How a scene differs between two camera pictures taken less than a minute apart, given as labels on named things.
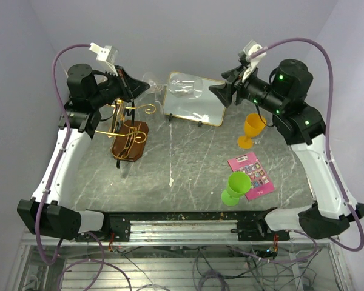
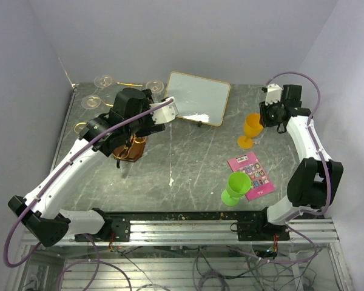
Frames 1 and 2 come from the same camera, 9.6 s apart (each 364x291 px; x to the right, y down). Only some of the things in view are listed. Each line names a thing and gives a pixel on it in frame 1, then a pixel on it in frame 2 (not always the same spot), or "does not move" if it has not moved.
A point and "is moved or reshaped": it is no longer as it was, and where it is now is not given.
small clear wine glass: (156, 86) is moved or reshaped
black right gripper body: (236, 84) → (270, 114)
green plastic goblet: (238, 183) does not move
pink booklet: (249, 163) does not move
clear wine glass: (185, 85) → (156, 87)
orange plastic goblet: (253, 126) does not move
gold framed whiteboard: (208, 109) does not move
